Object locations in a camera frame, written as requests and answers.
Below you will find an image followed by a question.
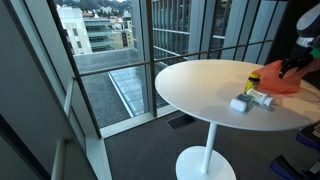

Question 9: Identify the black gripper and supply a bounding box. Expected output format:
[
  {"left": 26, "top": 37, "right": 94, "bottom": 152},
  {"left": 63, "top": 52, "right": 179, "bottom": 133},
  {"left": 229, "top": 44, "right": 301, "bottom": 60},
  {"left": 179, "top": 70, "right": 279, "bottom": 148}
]
[{"left": 278, "top": 44, "right": 315, "bottom": 80}]

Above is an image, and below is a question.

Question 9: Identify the orange plastic bag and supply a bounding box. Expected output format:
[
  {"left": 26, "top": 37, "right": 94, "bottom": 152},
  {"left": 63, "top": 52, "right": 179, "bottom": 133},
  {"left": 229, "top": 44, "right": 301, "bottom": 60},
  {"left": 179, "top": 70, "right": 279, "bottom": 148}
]
[{"left": 256, "top": 59, "right": 320, "bottom": 95}]

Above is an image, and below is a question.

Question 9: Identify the dark bottle with yellow cap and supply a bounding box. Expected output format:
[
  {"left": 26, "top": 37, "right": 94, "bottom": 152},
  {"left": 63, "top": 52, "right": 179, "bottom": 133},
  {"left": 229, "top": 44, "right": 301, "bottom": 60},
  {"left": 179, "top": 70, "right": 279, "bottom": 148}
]
[{"left": 244, "top": 72, "right": 262, "bottom": 95}]

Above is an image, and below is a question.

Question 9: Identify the white pill bottle yellow label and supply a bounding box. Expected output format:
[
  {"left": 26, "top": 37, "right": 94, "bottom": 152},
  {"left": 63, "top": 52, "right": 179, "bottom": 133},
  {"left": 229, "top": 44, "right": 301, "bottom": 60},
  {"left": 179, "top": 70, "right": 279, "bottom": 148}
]
[{"left": 246, "top": 88, "right": 275, "bottom": 108}]

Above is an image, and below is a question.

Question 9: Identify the small blue white package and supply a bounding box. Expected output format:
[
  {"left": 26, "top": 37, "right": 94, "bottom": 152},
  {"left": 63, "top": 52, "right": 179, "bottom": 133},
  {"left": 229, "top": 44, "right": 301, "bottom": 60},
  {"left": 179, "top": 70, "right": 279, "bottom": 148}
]
[{"left": 229, "top": 93, "right": 258, "bottom": 115}]

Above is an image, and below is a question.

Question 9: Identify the blue edged black platform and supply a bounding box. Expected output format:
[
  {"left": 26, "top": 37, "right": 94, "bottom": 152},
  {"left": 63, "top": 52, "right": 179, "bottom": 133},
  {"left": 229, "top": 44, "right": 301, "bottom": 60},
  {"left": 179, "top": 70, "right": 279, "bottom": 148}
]
[
  {"left": 295, "top": 121, "right": 320, "bottom": 152},
  {"left": 269, "top": 154, "right": 320, "bottom": 180}
]

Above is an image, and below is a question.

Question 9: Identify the metal window railing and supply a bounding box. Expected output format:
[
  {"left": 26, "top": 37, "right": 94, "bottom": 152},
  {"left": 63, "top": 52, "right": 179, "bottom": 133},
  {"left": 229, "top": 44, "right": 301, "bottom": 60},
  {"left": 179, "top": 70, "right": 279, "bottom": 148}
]
[
  {"left": 79, "top": 60, "right": 151, "bottom": 78},
  {"left": 153, "top": 39, "right": 275, "bottom": 64}
]

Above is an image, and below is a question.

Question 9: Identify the dark floor vent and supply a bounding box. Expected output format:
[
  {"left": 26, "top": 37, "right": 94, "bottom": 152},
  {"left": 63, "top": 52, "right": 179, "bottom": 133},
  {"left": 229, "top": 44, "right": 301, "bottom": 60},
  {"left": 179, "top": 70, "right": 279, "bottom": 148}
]
[{"left": 165, "top": 114, "right": 197, "bottom": 131}]

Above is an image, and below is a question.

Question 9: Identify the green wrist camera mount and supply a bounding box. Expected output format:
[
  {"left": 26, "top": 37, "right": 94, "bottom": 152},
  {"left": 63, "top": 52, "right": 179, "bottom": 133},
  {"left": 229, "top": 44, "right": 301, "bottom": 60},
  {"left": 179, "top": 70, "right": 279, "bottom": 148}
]
[{"left": 310, "top": 46, "right": 320, "bottom": 61}]

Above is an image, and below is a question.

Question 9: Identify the white table pedestal base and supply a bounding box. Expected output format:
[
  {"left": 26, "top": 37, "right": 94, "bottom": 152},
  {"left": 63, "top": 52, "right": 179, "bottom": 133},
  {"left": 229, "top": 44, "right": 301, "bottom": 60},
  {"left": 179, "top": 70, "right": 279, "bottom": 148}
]
[{"left": 175, "top": 122, "right": 237, "bottom": 180}]

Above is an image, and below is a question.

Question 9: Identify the white vertical handle bar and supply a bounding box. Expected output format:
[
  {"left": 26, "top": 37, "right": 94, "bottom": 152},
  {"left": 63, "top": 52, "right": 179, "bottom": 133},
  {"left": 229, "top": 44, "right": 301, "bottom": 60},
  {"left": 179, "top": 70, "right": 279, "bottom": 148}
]
[{"left": 50, "top": 77, "right": 75, "bottom": 180}]

